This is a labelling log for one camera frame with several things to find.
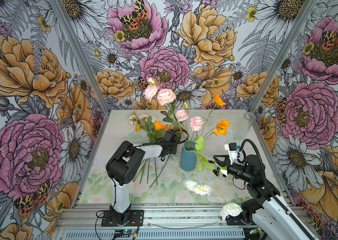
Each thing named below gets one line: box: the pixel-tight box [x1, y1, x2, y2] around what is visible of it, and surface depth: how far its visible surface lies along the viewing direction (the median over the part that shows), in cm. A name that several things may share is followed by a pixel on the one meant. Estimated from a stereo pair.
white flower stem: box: [184, 160, 243, 221], surface depth 43 cm
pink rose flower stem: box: [175, 102, 205, 150], surface depth 73 cm
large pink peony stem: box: [143, 77, 188, 145], surface depth 62 cm
